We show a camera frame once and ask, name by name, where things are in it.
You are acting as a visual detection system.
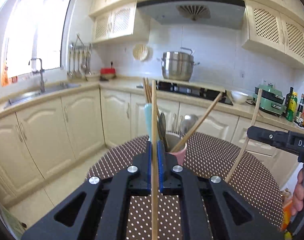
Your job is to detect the wooden chopstick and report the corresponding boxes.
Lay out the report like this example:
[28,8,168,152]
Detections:
[170,92,223,152]
[224,88,263,183]
[151,80,159,240]

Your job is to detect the dark metal spoon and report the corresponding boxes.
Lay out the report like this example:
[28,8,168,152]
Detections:
[158,113,168,152]

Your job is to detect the lower kitchen cabinets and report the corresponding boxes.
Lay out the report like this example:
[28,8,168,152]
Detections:
[0,84,298,205]

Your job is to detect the kitchen faucet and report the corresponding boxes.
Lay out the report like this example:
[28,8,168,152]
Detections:
[28,57,45,93]

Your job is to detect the person's right hand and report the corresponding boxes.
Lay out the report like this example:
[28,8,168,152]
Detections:
[290,169,304,216]

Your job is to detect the pink utensil holder cup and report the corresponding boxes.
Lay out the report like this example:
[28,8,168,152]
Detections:
[164,131,188,166]

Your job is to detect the green yellow bottle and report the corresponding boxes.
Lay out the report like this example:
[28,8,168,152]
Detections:
[286,92,297,122]

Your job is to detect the green electric cooker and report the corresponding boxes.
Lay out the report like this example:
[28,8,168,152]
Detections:
[252,83,285,116]

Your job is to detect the oil bottle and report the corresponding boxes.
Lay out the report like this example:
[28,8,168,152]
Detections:
[283,87,294,118]

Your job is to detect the brown polka dot tablecloth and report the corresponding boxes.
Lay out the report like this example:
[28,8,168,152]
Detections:
[92,137,283,239]

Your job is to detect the metal spoon in cup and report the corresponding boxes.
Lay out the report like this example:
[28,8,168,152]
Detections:
[180,114,199,134]

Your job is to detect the white bowl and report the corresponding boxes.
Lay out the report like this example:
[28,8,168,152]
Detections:
[231,90,249,105]

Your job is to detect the tall dark wooden utensil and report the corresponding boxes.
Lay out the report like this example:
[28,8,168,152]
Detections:
[142,77,161,119]

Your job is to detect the black gas stove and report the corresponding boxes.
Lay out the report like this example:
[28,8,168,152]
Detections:
[136,80,234,106]

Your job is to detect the stainless steel steamer pot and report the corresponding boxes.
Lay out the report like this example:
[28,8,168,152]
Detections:
[157,47,200,82]

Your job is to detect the red bowl container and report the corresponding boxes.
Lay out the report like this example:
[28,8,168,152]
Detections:
[100,68,116,80]

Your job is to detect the upper lattice cabinet right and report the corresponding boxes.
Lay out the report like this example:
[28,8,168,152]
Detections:
[241,0,304,69]

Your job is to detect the lattice cabinet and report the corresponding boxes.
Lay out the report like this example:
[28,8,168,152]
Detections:
[241,0,304,69]
[89,1,150,43]

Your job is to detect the round cream strainer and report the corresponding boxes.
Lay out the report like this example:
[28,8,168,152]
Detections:
[132,44,149,61]

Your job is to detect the hanging utensil rack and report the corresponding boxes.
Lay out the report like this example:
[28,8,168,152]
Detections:
[67,34,94,80]

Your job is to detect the upper lattice cabinet left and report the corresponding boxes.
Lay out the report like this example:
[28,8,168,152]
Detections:
[89,1,150,43]

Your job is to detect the range hood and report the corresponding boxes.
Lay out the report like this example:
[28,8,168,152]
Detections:
[137,0,246,30]

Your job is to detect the window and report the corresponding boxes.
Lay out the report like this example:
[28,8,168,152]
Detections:
[0,0,70,84]

